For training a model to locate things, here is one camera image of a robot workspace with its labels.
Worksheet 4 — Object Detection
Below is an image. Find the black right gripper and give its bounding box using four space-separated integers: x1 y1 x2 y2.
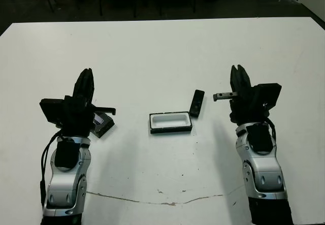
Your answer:
213 64 271 127

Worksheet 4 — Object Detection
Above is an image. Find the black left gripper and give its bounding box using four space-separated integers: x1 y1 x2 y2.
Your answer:
54 68 116 138

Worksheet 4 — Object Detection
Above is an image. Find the black box lid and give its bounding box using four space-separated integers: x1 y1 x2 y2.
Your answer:
90 112 115 140

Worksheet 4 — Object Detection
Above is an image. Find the black phone-like camera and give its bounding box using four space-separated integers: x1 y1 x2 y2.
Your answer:
189 89 205 118

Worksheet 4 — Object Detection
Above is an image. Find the black box with white insert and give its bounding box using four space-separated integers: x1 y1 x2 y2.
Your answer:
149 111 193 135

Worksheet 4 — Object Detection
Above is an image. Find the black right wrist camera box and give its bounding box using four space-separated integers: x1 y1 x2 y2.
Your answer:
253 83 282 110

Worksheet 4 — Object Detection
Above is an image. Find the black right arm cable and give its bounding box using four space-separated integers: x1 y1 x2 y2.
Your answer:
264 117 278 141

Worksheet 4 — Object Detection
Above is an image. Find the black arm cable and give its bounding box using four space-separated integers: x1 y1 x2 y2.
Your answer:
40 130 63 208
264 117 278 141

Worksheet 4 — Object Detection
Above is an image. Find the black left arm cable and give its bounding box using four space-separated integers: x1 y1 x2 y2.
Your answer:
40 130 63 208

